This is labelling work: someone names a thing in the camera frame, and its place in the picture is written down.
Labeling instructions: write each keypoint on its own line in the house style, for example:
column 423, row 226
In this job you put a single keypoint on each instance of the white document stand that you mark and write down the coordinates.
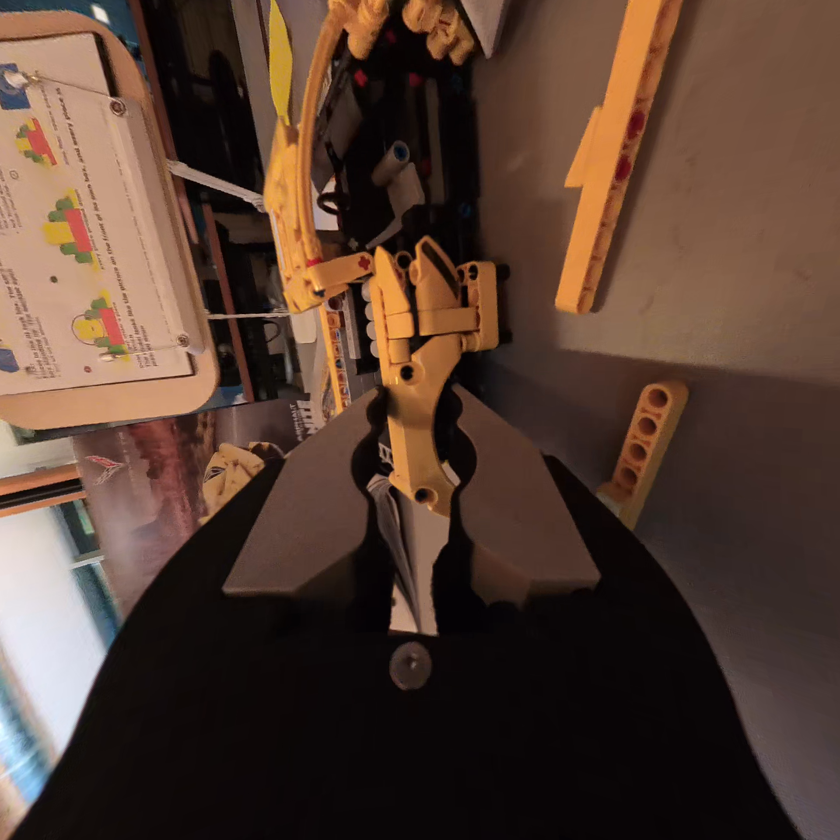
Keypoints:
column 65, row 229

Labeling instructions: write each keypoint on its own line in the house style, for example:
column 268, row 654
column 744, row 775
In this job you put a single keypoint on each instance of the yellow brick car model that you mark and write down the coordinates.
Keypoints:
column 420, row 328

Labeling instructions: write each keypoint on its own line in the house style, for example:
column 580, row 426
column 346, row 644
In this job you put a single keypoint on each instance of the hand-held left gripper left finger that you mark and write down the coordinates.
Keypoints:
column 295, row 525

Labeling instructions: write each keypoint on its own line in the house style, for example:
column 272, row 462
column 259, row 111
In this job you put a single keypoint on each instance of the short yellow perforated beam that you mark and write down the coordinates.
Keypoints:
column 646, row 433

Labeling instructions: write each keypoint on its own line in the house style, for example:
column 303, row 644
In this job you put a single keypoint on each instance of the dark toy set box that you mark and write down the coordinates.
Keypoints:
column 151, row 472

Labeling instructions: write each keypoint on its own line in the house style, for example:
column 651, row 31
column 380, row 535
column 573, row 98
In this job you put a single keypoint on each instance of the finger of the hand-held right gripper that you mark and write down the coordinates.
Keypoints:
column 489, row 23

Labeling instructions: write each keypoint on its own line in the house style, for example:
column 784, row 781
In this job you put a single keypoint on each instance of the grey desk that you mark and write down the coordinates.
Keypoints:
column 754, row 262

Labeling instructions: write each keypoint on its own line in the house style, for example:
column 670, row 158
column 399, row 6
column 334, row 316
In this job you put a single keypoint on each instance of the long yellow perforated beam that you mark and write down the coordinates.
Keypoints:
column 610, row 197

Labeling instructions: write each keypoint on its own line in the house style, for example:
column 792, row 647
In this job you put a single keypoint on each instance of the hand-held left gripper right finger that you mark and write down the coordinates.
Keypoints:
column 525, row 525

